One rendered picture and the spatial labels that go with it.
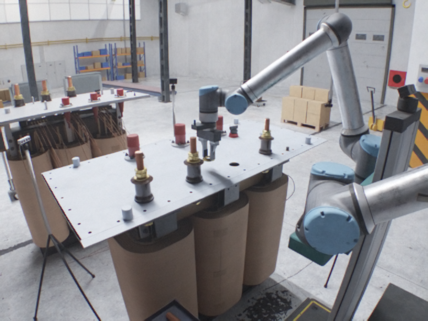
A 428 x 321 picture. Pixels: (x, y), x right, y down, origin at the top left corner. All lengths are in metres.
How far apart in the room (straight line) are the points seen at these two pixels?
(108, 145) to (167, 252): 1.69
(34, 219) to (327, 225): 2.61
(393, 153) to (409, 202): 0.22
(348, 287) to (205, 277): 0.94
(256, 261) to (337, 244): 1.44
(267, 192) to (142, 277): 0.94
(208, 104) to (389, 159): 0.79
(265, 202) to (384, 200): 1.20
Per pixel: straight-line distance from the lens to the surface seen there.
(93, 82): 13.64
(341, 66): 1.36
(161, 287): 1.50
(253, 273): 2.25
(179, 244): 1.40
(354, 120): 1.43
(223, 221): 1.56
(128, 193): 1.23
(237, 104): 1.13
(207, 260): 1.72
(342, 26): 1.22
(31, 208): 2.86
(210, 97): 1.27
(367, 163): 1.33
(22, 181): 2.75
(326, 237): 0.76
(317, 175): 0.90
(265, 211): 1.90
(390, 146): 0.93
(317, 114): 7.51
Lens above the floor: 1.93
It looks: 22 degrees down
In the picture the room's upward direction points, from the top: straight up
